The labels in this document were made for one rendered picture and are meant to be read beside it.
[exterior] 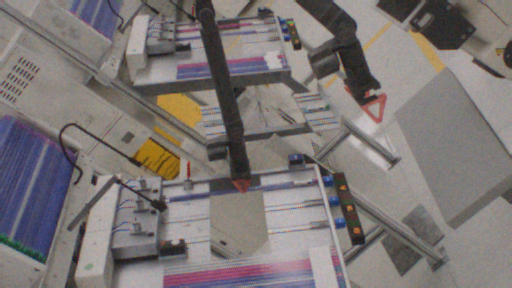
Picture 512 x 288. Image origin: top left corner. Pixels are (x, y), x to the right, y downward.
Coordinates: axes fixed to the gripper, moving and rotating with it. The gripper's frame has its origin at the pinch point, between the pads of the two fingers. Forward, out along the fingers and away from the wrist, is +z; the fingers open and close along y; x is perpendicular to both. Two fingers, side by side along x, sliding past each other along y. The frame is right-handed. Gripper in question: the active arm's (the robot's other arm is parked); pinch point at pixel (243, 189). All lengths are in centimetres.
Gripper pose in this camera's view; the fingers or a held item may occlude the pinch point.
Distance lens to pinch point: 216.0
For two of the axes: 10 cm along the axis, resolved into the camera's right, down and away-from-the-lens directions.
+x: 9.9, -1.3, 0.0
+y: 0.7, 5.5, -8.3
